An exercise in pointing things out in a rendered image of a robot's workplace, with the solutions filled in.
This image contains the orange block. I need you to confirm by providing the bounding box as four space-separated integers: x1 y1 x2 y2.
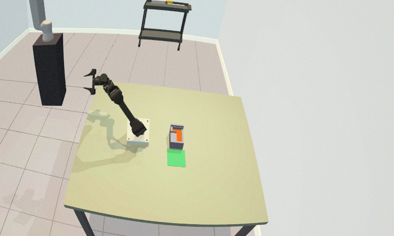
173 130 181 142

